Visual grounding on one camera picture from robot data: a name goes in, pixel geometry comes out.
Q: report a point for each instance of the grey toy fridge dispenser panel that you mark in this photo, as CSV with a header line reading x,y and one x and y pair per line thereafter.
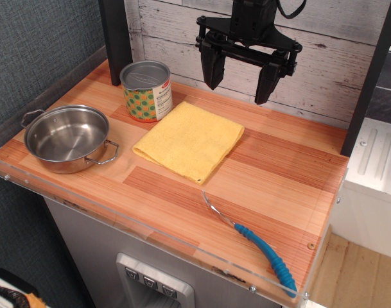
x,y
146,286

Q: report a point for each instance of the clear acrylic table edge guard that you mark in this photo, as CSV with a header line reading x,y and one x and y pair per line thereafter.
x,y
287,204

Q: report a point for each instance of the stainless steel pot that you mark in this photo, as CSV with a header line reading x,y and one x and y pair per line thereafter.
x,y
69,139

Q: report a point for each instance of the dark right vertical post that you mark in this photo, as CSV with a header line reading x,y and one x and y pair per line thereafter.
x,y
369,85

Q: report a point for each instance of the blue handled metal fork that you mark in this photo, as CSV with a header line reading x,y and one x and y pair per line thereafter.
x,y
280,269

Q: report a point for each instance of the white toy sink drainboard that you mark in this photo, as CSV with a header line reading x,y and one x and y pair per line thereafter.
x,y
362,212

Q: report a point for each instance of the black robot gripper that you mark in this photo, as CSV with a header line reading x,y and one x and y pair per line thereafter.
x,y
248,35

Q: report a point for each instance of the green orange dotted tin can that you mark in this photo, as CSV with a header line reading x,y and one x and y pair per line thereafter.
x,y
147,90

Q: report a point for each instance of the dark vertical post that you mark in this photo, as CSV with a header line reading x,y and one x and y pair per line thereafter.
x,y
117,38
369,85

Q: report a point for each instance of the dark left vertical post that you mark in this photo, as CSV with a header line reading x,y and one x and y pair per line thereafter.
x,y
117,38

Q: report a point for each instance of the yellow folded cloth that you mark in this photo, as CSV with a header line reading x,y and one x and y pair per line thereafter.
x,y
190,142

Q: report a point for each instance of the black orange object bottom left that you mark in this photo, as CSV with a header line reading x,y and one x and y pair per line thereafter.
x,y
16,292

